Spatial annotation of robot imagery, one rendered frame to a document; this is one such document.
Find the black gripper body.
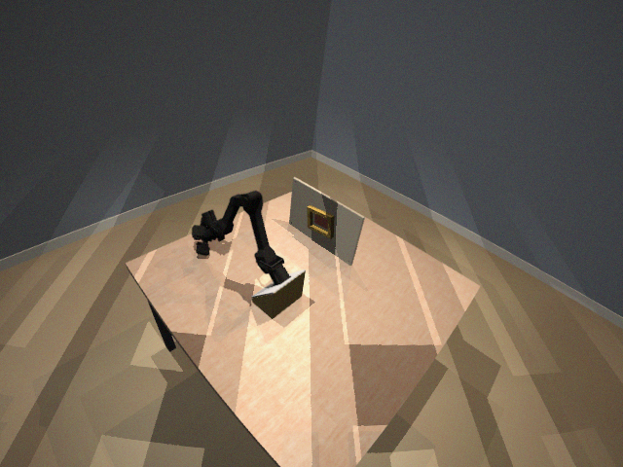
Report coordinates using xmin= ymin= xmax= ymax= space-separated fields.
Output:
xmin=196 ymin=218 xmax=212 ymax=256

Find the gold picture frame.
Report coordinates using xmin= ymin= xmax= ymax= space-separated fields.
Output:
xmin=307 ymin=205 xmax=335 ymax=239

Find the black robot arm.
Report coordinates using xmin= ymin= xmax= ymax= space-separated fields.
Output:
xmin=192 ymin=191 xmax=291 ymax=285

